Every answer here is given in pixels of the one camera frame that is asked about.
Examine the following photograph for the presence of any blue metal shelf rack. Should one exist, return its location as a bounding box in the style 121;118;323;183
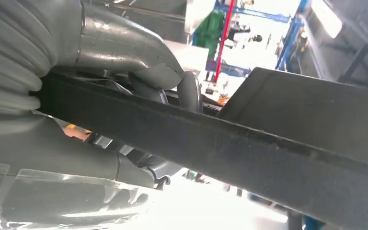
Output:
192;0;311;79

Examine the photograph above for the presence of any ceiling light panel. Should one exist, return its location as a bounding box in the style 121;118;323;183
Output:
310;0;343;39

